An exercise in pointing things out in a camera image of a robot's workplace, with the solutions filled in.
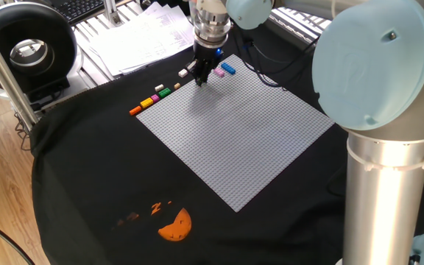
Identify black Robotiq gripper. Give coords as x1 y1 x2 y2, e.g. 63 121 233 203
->
185 40 224 88

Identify grey Lego baseplate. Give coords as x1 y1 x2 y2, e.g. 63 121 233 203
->
136 54 335 213

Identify white printed paper sheets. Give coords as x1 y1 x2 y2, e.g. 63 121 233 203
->
75 1 195 77

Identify black computer keyboard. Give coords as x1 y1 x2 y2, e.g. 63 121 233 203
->
52 0 106 24

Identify black cloth with orange print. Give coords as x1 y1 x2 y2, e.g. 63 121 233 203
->
29 16 424 265

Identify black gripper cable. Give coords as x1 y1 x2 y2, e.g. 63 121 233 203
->
233 27 319 89

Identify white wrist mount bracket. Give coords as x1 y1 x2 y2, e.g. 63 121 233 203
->
196 0 230 15

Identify aluminium frame post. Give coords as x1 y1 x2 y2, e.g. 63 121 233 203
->
0 14 40 132
103 0 123 27

